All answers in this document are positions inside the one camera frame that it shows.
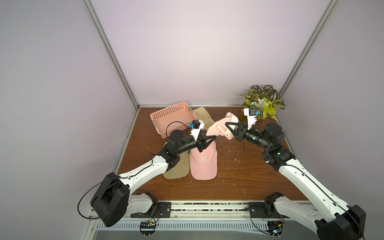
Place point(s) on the beige baseball cap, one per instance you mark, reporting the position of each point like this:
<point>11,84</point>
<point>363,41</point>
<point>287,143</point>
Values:
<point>181,169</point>

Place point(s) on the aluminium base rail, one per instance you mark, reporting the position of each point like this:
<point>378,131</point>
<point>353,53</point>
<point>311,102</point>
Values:
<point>202,220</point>

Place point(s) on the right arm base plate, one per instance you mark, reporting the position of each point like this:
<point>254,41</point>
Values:
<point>263,210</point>

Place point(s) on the right circuit board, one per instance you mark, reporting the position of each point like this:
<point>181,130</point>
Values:
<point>275,228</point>

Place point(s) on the pink plastic basket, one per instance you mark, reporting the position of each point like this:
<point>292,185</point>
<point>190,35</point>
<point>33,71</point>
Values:
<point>175,117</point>

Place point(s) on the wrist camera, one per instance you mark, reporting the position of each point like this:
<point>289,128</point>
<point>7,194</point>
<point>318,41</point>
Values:
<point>196,126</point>
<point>252,115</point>

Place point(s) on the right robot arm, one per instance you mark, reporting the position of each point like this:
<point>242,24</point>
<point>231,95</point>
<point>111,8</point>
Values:
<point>332,218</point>

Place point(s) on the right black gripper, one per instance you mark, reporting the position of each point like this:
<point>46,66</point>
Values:
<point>242,132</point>

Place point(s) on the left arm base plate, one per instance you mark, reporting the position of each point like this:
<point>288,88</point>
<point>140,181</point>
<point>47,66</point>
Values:
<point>157,210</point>

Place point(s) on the circuit board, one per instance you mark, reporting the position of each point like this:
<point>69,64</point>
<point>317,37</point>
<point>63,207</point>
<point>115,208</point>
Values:
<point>275,228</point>
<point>147,228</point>

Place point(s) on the left circuit board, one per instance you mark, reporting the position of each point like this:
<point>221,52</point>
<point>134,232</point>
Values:
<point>147,228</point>

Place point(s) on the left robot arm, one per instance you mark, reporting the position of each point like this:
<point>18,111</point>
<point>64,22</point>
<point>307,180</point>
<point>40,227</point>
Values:
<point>114,194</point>

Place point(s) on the pink baseball cap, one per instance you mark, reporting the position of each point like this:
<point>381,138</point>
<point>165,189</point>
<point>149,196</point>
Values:
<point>219,128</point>
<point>203,165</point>

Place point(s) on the artificial green plant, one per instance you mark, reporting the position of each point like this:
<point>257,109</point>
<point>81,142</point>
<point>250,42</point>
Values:
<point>265,99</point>

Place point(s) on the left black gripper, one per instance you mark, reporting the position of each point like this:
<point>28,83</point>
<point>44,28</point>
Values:
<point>199,145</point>

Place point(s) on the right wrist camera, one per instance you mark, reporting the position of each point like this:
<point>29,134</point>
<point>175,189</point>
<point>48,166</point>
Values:
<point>252,115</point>

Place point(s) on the cream work glove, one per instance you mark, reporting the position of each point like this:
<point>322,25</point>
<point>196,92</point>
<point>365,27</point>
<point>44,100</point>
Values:
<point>203,115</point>

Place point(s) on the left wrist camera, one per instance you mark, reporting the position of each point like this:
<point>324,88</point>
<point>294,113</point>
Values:
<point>196,126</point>

